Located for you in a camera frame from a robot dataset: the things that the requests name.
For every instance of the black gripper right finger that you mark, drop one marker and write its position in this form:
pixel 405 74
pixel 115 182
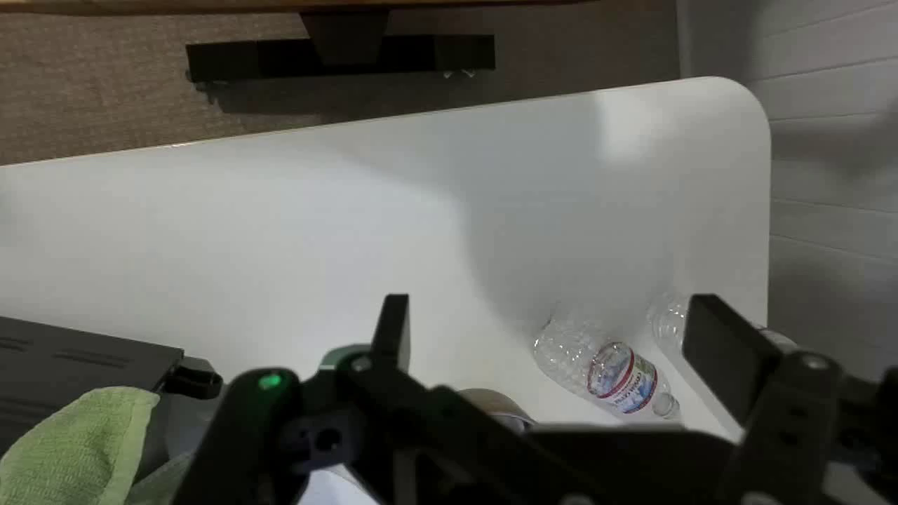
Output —
pixel 725 353

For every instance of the green cloth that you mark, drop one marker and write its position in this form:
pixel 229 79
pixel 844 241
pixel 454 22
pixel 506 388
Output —
pixel 73 451

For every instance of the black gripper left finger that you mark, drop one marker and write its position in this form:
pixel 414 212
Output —
pixel 393 332

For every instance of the clear plastic water bottle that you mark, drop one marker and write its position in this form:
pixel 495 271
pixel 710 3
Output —
pixel 607 372
pixel 669 325

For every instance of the black toaster oven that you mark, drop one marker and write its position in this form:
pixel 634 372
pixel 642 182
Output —
pixel 66 360

